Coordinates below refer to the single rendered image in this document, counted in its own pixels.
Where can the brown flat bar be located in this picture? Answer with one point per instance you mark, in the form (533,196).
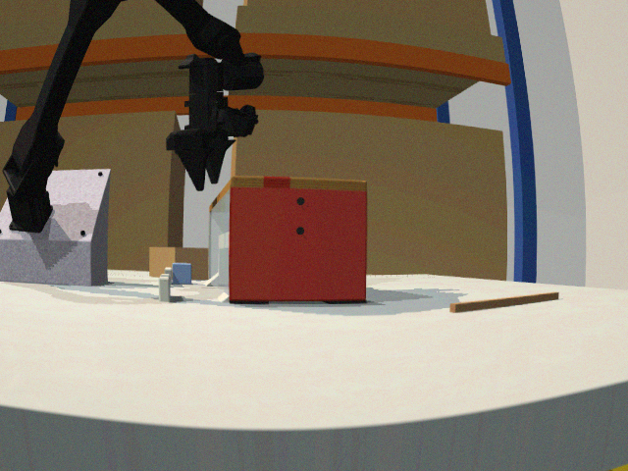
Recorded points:
(502,302)

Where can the tan rectangular block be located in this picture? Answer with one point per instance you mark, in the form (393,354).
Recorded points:
(164,257)

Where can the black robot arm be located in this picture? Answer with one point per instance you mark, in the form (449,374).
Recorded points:
(38,145)

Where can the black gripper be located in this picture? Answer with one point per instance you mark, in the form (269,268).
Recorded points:
(197,147)

